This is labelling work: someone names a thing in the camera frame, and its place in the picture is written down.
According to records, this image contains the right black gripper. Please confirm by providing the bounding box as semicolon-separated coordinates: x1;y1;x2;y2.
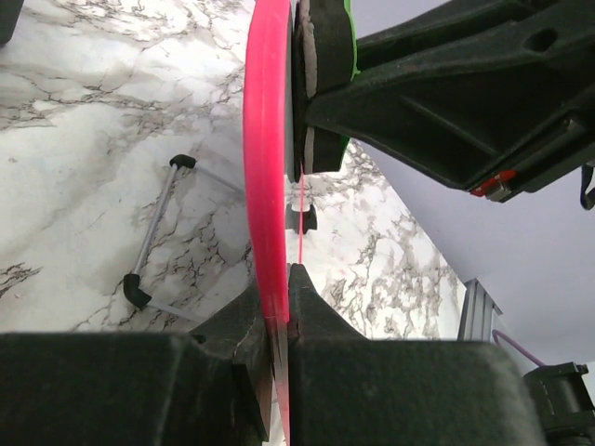
305;1;594;203

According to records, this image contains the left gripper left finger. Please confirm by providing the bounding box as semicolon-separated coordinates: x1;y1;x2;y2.
1;284;271;445

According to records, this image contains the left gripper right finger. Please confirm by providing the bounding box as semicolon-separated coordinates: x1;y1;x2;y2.
288;264;545;445

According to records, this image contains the green black whiteboard eraser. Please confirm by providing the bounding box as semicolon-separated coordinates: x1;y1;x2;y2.
287;1;358;183

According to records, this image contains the pink framed whiteboard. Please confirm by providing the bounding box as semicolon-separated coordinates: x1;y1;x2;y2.
243;0;293;439

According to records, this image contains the aluminium frame rail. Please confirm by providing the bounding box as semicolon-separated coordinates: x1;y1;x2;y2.
457;279;502;342

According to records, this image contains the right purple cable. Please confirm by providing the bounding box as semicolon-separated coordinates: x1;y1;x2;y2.
491;328;545;367

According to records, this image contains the whiteboard wire stand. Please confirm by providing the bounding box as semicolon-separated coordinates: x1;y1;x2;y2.
123;154;318;323

